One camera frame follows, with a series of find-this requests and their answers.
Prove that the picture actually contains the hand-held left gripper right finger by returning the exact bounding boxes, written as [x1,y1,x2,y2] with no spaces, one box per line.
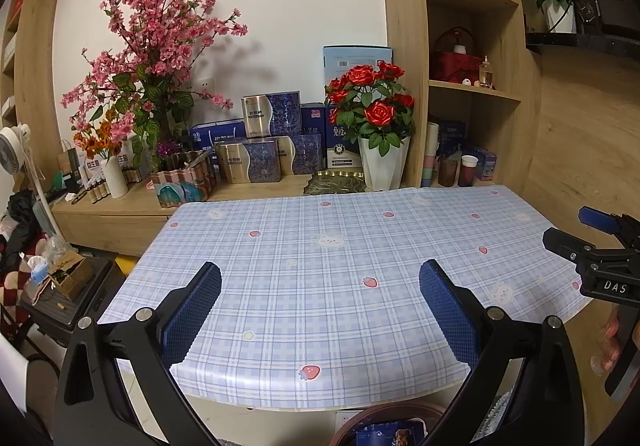
[417,259,586,446]

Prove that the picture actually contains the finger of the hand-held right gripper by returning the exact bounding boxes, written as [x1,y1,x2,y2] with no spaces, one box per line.
[577,206,640,249]
[542,227,601,271]

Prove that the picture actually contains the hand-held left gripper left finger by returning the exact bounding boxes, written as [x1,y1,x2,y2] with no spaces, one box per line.
[52,261,223,446]

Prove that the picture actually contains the blue cardboard box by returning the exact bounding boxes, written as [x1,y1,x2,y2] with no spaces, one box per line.
[356,418,426,446]

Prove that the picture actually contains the brown round bin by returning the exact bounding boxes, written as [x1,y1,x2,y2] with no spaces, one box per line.
[332,401,451,446]

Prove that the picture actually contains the person's right hand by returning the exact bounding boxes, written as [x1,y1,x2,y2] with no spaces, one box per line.
[591,313,622,373]

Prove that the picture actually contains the small blue box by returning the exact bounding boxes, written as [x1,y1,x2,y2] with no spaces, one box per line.
[470,146,498,181]

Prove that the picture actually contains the patterned tissue box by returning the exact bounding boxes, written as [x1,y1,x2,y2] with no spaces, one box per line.
[150,151,217,209]

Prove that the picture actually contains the black stool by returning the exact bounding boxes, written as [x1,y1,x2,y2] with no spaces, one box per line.
[20,256,126,347]

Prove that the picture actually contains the red paper cup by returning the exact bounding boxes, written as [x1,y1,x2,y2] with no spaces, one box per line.
[459,155,478,187]

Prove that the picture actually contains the open cardboard box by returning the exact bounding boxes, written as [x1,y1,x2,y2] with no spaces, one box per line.
[32,253,96,299]

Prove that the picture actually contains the brown glass cup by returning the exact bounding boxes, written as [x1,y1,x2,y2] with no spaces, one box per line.
[437,157,460,187]

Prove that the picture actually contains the row of small brown bottles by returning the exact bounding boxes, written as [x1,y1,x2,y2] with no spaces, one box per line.
[82,176,111,204]

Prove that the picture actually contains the silver blue gift box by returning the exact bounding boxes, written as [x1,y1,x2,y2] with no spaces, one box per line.
[277,133,323,177]
[215,138,281,184]
[241,92,303,137]

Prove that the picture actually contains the white ribbed vase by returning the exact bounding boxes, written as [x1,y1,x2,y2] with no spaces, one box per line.
[100,153,131,199]

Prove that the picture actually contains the stack of pastel cups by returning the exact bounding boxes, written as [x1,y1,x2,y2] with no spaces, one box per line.
[422,122,440,187]

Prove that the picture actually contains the blue printed box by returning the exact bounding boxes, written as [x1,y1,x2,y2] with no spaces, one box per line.
[439,126,468,159]

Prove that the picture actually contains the white faceted plant pot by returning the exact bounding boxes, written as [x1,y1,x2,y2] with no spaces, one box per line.
[357,136,411,191]

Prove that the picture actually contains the gold leaf-shaped tray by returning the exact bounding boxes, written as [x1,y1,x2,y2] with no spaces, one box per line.
[302,169,366,197]

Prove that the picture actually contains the blue white carton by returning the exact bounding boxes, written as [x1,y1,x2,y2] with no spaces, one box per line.
[190,120,247,151]

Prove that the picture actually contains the black speckled countertop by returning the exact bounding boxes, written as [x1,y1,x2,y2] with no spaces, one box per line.
[525,30,640,59]

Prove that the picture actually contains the pile of clothes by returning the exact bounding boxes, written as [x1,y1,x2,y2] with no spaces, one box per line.
[0,191,61,321]

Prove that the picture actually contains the small paper bag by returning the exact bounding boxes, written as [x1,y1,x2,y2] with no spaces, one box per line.
[57,141,83,181]

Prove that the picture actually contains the tall blue white box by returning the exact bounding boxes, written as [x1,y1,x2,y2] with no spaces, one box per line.
[325,106,362,171]

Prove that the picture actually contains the orange flowers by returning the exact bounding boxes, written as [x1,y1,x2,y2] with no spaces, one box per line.
[74,121,123,159]

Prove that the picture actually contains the small white plant pot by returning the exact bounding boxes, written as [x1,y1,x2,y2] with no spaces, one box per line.
[544,0,576,34]

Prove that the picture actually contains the black appliance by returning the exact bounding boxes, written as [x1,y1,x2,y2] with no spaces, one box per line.
[572,0,640,36]

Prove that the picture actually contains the red gift dome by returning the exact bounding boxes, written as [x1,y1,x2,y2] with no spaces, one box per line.
[431,26,476,82]

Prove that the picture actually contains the dark blue box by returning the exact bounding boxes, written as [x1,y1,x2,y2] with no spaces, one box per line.
[300,102,328,137]

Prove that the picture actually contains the red rose plant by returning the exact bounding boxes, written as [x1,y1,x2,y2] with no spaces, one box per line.
[324,60,416,157]

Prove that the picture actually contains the white standing fan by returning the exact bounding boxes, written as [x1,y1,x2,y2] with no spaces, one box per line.
[0,123,66,237]

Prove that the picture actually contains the pink blossom arrangement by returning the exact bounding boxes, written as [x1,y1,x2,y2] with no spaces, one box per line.
[62,0,248,161]

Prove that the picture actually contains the light blue flat box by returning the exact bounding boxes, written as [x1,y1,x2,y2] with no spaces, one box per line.
[322,46,393,76]

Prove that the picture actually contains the wooden shelf unit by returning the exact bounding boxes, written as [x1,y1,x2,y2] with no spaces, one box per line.
[0,0,546,259]

